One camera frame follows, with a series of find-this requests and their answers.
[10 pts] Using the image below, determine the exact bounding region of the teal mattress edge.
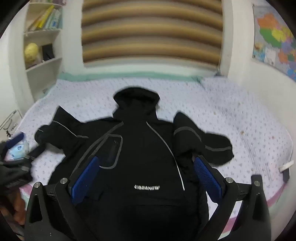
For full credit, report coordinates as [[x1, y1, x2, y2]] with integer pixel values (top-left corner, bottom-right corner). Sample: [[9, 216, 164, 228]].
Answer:
[[55, 71, 205, 84]]

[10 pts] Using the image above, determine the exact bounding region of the floral bed sheet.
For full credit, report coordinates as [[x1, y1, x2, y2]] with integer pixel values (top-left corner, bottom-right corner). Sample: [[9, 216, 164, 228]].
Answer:
[[18, 76, 294, 237]]

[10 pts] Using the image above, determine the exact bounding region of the person's left hand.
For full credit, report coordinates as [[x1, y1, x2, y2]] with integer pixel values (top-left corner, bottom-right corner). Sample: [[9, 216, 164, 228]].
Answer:
[[0, 192, 26, 226]]

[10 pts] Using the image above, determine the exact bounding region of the white bookshelf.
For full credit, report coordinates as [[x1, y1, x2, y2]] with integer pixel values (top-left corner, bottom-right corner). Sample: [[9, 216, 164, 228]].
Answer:
[[23, 0, 64, 102]]

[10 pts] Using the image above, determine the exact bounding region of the wooden slatted headboard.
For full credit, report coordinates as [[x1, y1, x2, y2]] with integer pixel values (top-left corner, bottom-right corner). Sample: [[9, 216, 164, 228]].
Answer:
[[80, 0, 223, 67]]

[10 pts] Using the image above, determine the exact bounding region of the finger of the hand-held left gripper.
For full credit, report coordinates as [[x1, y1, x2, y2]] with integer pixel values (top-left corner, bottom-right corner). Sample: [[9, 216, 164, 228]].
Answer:
[[28, 143, 47, 161]]

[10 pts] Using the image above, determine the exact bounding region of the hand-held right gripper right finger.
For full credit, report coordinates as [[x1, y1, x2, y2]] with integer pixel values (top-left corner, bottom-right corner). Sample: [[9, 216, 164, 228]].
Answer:
[[194, 155, 271, 241]]

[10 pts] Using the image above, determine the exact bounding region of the colourful wall map poster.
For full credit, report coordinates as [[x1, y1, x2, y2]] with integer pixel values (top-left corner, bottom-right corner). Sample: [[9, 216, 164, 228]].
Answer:
[[252, 4, 296, 82]]

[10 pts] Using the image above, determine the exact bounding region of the metal wire rack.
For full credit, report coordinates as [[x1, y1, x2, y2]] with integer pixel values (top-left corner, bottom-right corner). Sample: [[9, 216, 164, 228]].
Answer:
[[0, 110, 19, 138]]

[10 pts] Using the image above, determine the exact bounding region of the black hooded jacket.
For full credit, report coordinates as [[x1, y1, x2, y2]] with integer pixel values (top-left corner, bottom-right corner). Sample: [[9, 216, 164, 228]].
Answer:
[[35, 87, 234, 241]]

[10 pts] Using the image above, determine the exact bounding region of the black box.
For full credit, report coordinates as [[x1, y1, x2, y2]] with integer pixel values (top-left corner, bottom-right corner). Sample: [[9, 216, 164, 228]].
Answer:
[[41, 44, 55, 62]]

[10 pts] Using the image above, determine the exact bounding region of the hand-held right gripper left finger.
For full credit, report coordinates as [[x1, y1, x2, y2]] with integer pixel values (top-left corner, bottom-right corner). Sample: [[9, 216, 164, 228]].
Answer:
[[24, 156, 100, 241]]

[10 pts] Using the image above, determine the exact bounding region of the row of light blue books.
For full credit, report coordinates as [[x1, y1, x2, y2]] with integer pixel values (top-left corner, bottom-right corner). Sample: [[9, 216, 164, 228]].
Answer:
[[43, 9, 63, 29]]

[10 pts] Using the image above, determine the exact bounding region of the yellow round plush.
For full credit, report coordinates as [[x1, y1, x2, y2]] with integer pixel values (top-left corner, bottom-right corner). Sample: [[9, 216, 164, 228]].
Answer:
[[24, 43, 39, 63]]

